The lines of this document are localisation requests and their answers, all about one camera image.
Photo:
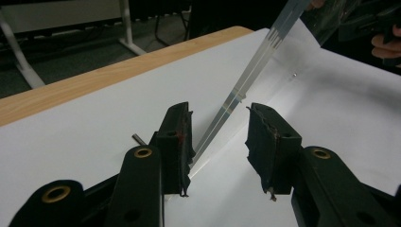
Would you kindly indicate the wooden table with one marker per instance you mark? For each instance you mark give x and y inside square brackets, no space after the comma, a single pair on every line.
[94,82]

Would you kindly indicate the metal standoff pin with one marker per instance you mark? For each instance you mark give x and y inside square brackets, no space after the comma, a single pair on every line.
[139,139]

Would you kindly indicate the black stand with legs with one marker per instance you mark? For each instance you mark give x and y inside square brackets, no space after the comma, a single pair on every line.
[170,28]

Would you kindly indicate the clear plastic sheet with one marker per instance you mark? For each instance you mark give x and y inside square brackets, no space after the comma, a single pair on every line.
[252,75]

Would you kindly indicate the small metal screw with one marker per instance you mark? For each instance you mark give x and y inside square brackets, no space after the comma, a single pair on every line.
[294,75]

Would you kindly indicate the white table mat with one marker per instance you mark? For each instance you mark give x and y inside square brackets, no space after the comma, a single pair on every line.
[78,142]

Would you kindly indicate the white metal desk frame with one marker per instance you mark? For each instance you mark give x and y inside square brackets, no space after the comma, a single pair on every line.
[19,63]

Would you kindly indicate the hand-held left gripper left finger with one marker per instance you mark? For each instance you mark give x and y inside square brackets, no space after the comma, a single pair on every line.
[173,148]

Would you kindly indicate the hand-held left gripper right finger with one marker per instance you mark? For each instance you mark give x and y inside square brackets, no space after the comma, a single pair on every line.
[274,151]

